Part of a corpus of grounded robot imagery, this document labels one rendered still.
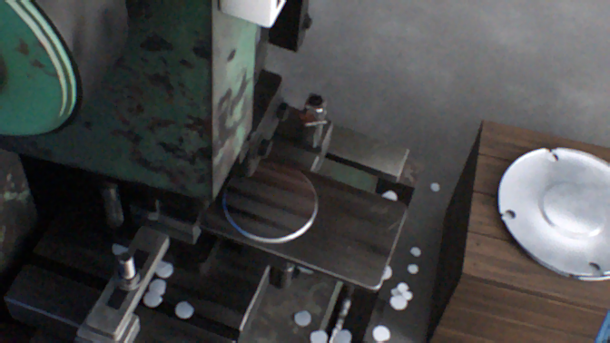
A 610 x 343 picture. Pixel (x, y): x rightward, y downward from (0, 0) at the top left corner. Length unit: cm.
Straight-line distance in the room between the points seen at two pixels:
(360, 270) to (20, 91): 63
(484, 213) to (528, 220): 8
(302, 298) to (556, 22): 161
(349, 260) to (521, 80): 142
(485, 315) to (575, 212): 27
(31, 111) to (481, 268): 119
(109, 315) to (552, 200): 97
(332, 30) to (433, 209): 63
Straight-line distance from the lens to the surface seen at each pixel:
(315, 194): 114
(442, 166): 220
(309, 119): 121
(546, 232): 172
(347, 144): 138
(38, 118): 58
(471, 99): 236
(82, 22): 53
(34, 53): 53
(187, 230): 113
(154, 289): 116
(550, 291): 167
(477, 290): 168
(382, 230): 113
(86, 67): 54
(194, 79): 67
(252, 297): 115
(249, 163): 100
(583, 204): 177
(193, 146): 74
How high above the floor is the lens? 173
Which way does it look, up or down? 55 degrees down
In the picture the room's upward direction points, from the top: 8 degrees clockwise
